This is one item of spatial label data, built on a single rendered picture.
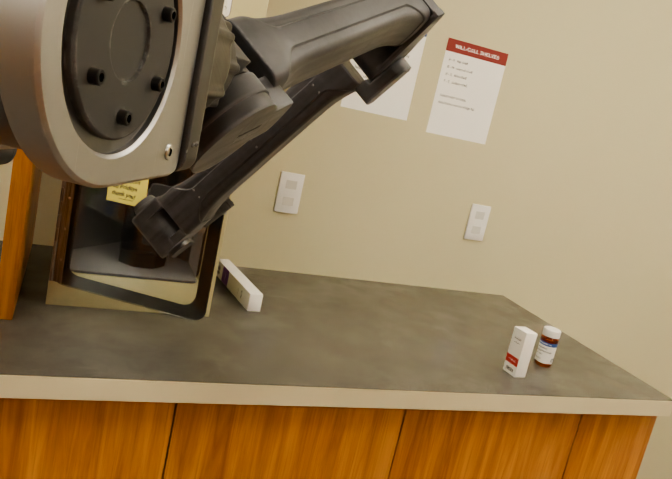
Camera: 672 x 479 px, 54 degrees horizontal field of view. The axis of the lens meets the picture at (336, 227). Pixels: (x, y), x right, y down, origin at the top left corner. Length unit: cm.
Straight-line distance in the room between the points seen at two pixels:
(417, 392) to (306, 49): 88
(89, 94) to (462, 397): 118
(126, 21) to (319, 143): 159
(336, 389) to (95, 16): 104
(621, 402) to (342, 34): 122
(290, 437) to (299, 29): 89
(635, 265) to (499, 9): 107
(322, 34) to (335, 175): 133
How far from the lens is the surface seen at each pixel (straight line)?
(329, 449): 134
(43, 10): 23
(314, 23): 58
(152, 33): 30
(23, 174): 125
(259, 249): 187
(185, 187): 90
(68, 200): 132
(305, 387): 121
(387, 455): 140
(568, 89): 224
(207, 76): 36
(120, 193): 127
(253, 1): 135
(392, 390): 129
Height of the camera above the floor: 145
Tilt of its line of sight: 11 degrees down
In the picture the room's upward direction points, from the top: 13 degrees clockwise
